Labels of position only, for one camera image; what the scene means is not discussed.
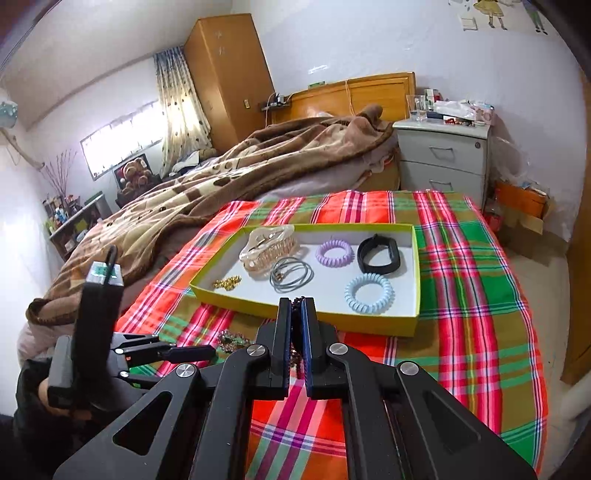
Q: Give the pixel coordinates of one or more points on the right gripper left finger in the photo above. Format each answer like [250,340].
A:
[273,381]

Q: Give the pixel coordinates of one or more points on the wooden door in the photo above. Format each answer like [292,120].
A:
[577,357]

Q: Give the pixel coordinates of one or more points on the teddy bear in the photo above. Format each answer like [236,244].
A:
[135,174]

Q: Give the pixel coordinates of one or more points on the drinking glass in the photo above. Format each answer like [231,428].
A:
[418,107]

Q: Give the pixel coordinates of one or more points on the black wristband watch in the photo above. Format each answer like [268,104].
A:
[378,254]

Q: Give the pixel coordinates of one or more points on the gold chain jewelry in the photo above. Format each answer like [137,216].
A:
[229,283]

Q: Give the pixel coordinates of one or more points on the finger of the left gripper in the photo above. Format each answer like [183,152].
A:
[151,353]
[127,343]

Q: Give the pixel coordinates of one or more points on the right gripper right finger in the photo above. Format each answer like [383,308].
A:
[323,380]

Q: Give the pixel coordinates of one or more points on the person's left hand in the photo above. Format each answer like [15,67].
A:
[78,415]

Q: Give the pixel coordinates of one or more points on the translucent beige hair claw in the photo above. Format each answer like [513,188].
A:
[266,245]

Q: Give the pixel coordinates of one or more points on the patterned window curtain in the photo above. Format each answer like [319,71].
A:
[187,128]

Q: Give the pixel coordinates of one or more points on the orange cardboard box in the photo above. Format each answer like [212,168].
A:
[517,202]

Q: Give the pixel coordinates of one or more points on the grey bedside cabinet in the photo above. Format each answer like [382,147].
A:
[444,157]

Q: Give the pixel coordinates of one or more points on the yellow-green shallow box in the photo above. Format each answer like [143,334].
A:
[257,296]

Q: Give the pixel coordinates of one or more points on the wooden headboard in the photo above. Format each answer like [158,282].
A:
[349,97]

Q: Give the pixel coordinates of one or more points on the brown fleece blanket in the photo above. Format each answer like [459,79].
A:
[267,159]

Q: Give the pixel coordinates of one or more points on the wooden wardrobe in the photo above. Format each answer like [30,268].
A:
[229,71]

